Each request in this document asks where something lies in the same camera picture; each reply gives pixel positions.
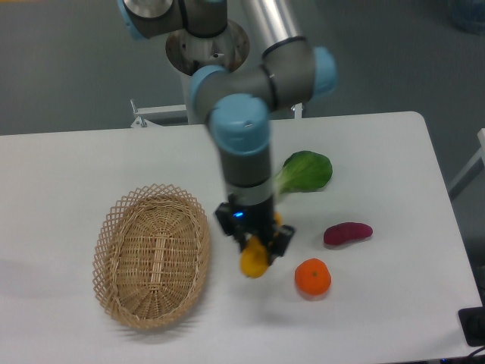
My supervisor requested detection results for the woven wicker basket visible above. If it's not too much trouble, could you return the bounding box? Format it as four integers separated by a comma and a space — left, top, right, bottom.
92, 184, 211, 330

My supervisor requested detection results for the purple sweet potato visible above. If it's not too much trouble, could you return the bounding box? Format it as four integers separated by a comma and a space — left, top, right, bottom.
323, 222, 374, 246

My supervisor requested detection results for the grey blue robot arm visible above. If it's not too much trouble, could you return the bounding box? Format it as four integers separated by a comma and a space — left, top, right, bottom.
118, 1, 337, 264

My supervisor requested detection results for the orange tangerine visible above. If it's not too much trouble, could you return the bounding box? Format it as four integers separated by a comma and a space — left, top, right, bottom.
294, 258, 332, 297

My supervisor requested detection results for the yellow mango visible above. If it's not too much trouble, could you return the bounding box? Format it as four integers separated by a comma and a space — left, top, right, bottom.
239, 232, 278, 279

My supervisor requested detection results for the white frame at right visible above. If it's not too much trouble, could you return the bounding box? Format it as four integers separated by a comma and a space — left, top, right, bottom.
447, 128, 484, 201

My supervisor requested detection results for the green bok choy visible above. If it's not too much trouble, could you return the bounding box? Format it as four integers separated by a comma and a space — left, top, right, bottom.
274, 150, 333, 196

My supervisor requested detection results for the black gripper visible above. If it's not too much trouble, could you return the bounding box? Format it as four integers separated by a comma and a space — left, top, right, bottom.
214, 193, 296, 265

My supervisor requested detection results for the black device at edge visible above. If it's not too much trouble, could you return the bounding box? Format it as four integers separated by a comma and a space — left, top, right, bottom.
458, 306, 484, 347

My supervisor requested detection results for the white metal base frame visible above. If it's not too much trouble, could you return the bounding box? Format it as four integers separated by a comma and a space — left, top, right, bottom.
130, 99, 306, 128

